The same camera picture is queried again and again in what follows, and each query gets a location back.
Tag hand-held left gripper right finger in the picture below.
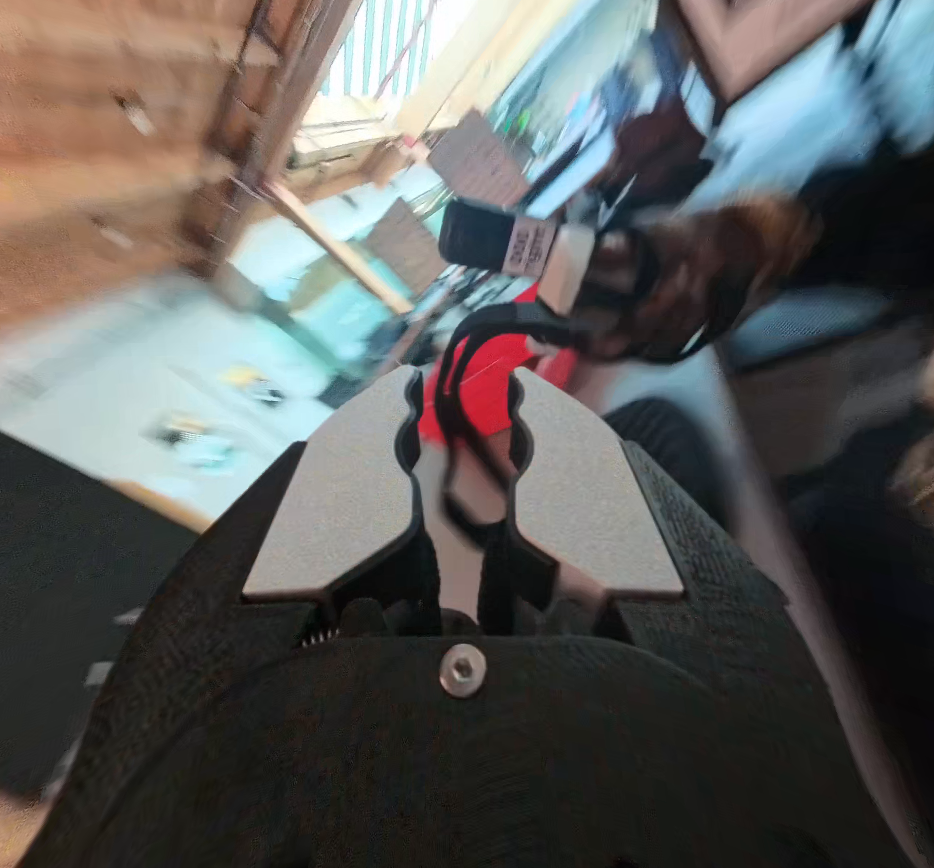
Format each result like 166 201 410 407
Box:
507 366 688 602

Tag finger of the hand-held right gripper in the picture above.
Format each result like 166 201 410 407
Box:
552 222 598 269
543 266 593 319

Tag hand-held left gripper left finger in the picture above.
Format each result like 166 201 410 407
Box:
241 364 426 604

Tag black fabric strap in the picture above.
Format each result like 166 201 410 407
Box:
434 301 595 529

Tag person's right hand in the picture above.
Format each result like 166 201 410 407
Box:
598 195 824 362

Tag red cloth item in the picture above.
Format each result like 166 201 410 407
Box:
417 283 581 447

